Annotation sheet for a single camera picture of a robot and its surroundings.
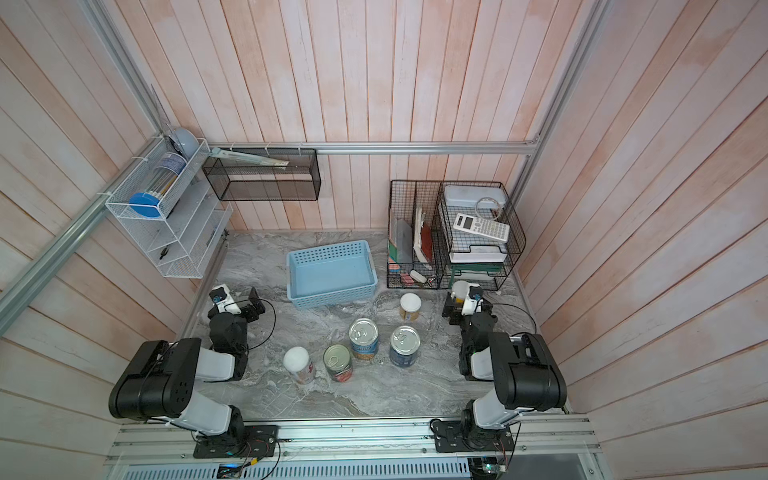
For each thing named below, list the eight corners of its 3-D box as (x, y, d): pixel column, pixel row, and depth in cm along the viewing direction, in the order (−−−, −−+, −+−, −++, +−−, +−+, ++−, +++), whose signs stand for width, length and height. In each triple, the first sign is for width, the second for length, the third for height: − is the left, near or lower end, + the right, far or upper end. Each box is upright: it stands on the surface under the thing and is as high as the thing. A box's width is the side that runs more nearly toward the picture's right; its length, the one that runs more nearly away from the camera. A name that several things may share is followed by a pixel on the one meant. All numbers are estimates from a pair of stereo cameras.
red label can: (327, 382, 85) (321, 368, 76) (330, 359, 89) (324, 344, 80) (351, 382, 85) (348, 368, 76) (353, 359, 89) (350, 344, 80)
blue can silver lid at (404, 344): (390, 368, 87) (391, 353, 79) (389, 341, 93) (391, 325, 84) (417, 368, 87) (422, 353, 79) (415, 341, 93) (419, 325, 84)
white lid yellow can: (400, 321, 97) (402, 311, 92) (399, 303, 101) (401, 292, 96) (419, 321, 97) (422, 311, 92) (418, 303, 101) (420, 292, 96)
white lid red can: (291, 385, 84) (280, 371, 75) (295, 362, 88) (285, 346, 79) (314, 385, 84) (306, 371, 75) (317, 362, 88) (309, 346, 79)
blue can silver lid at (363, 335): (351, 361, 89) (348, 345, 80) (352, 334, 94) (350, 317, 85) (378, 361, 89) (378, 345, 80) (378, 334, 94) (378, 317, 85)
